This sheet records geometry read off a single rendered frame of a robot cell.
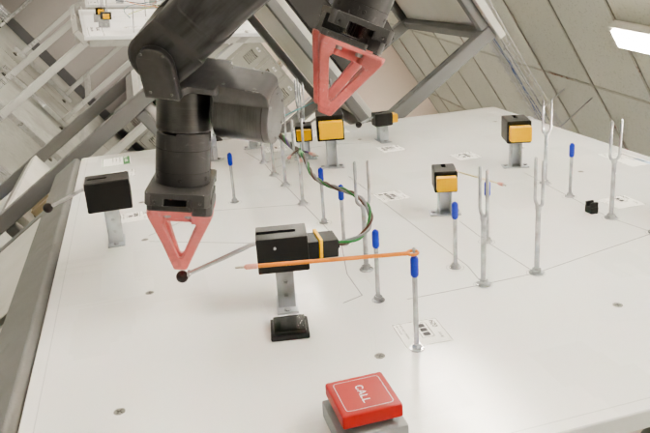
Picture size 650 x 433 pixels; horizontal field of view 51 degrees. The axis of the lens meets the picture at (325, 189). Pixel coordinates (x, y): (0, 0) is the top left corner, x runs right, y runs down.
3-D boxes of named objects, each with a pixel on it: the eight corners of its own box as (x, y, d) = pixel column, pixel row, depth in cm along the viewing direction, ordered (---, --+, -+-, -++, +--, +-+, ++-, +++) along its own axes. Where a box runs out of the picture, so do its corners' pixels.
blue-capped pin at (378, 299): (370, 298, 78) (367, 227, 76) (383, 297, 78) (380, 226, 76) (372, 303, 77) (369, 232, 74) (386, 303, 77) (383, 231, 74)
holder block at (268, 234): (258, 259, 78) (254, 227, 77) (307, 254, 79) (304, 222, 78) (258, 274, 74) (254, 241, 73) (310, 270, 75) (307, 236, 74)
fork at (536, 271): (547, 274, 81) (551, 159, 77) (534, 277, 81) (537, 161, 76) (539, 268, 83) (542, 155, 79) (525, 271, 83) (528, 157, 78)
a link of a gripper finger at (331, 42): (349, 116, 75) (381, 34, 72) (358, 129, 68) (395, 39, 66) (290, 94, 73) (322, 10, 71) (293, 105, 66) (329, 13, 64)
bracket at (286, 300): (276, 297, 80) (272, 257, 79) (296, 295, 80) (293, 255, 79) (277, 315, 76) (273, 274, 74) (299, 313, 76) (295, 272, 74)
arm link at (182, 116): (171, 66, 72) (146, 71, 67) (233, 72, 71) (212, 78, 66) (170, 129, 74) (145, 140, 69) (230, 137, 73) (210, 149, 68)
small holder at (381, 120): (353, 141, 150) (351, 113, 148) (387, 137, 152) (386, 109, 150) (360, 146, 146) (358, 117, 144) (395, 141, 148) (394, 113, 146)
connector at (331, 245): (292, 250, 78) (292, 234, 77) (334, 245, 79) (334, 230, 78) (297, 261, 75) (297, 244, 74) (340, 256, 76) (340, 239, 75)
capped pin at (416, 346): (405, 347, 68) (402, 246, 64) (418, 342, 68) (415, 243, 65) (415, 354, 66) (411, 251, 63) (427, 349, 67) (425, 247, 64)
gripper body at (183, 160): (216, 185, 78) (219, 121, 76) (209, 214, 68) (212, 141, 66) (158, 182, 77) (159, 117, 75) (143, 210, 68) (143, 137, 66)
